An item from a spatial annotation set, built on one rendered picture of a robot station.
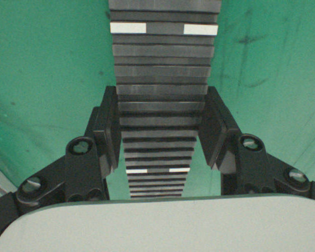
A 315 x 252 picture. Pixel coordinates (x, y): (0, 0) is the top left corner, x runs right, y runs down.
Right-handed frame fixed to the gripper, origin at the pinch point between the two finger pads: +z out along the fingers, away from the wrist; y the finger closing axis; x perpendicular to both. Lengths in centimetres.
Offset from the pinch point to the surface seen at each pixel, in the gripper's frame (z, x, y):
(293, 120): 3.9, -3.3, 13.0
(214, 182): 4.0, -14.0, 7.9
